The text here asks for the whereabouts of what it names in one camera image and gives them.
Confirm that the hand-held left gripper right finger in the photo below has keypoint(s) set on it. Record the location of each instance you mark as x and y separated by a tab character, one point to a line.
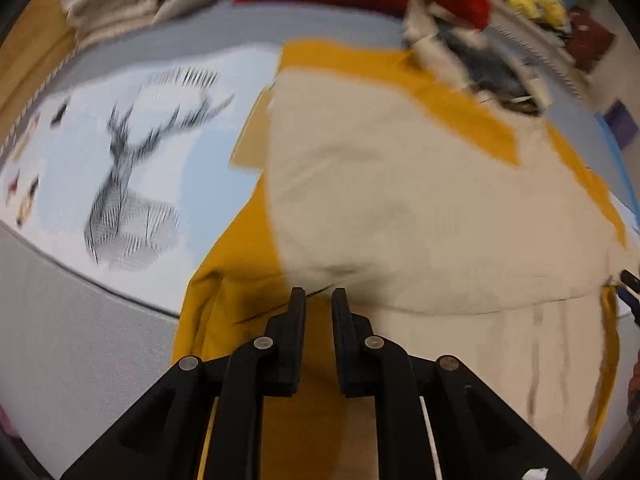
345	350

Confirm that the purple box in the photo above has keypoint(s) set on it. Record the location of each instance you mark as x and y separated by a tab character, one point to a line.
622	122

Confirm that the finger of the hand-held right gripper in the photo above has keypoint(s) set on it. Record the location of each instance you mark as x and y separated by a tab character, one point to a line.
631	285

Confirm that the light blue printed blanket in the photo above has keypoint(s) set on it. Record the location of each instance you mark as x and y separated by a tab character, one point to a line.
200	185

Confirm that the grey and white patterned cloth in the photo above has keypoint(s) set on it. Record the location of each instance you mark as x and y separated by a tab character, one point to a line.
480	65

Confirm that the brown cardboard tag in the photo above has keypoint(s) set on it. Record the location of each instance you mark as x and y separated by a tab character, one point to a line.
252	135

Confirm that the dark red cloth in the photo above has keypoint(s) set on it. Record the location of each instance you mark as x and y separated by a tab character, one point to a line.
590	35

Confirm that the beige and yellow jacket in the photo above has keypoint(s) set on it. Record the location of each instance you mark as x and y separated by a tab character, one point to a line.
400	185

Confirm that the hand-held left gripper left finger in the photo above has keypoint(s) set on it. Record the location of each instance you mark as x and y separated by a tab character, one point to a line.
295	340

